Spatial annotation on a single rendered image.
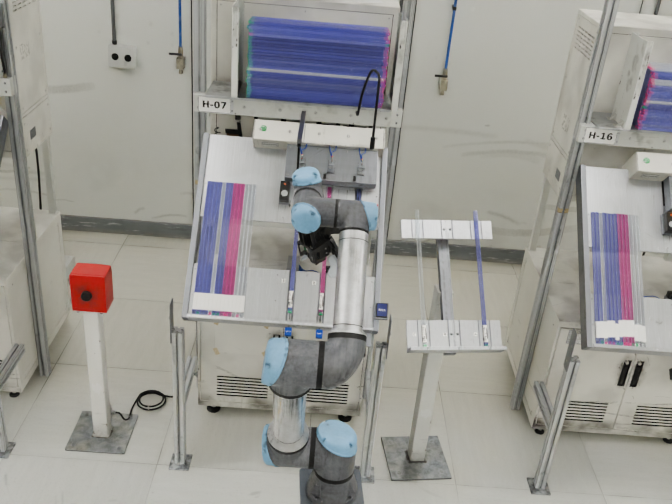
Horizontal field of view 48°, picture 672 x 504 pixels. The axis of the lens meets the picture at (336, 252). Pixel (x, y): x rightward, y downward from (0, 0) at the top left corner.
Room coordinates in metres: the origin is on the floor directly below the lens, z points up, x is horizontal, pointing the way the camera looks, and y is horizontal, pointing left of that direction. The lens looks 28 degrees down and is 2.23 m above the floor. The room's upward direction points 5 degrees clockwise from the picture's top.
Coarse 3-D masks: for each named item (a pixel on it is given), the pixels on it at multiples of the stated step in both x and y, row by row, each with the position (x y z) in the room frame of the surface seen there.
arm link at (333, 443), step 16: (320, 432) 1.64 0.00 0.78; (336, 432) 1.66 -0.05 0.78; (352, 432) 1.67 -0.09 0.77; (320, 448) 1.62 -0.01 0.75; (336, 448) 1.60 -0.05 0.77; (352, 448) 1.62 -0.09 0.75; (320, 464) 1.60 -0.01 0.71; (336, 464) 1.60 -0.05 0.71; (352, 464) 1.63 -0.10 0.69; (336, 480) 1.60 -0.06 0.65
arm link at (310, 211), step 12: (300, 192) 1.81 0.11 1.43; (312, 192) 1.81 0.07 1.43; (300, 204) 1.76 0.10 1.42; (312, 204) 1.76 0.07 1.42; (324, 204) 1.76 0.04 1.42; (300, 216) 1.73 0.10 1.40; (312, 216) 1.73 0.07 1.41; (324, 216) 1.75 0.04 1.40; (300, 228) 1.73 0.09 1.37; (312, 228) 1.73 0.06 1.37
